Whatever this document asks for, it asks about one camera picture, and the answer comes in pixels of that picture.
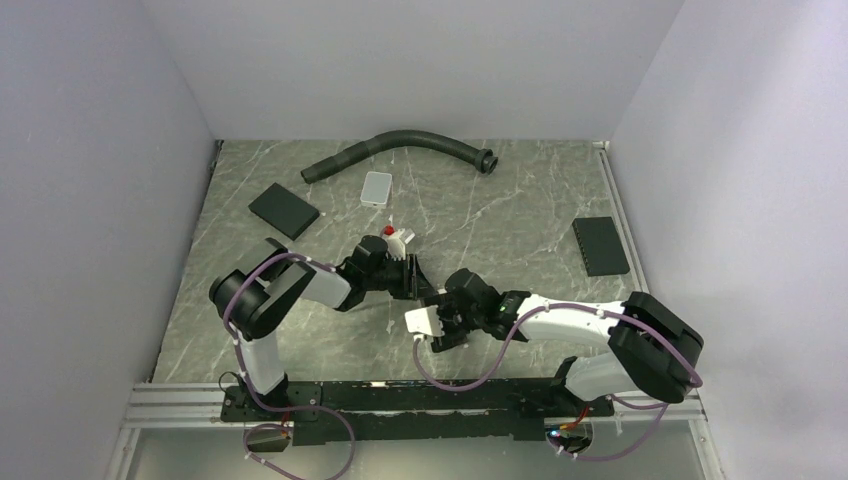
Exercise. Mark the black mounting base rail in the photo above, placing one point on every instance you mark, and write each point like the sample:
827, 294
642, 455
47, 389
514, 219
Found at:
334, 411

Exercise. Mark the aluminium frame rail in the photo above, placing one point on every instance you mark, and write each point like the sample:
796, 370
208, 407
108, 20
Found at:
176, 406

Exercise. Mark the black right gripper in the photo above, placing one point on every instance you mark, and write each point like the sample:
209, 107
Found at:
450, 339

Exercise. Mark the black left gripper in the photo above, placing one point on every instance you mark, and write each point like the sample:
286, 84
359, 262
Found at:
415, 285

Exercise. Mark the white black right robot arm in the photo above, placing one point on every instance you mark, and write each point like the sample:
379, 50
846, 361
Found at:
642, 344

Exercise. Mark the clear white plastic case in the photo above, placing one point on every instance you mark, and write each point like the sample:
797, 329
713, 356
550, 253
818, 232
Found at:
376, 190

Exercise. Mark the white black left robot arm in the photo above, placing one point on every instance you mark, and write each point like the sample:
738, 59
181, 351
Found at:
264, 284

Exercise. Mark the black flat rectangular box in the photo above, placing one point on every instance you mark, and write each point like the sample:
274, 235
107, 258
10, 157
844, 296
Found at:
284, 211

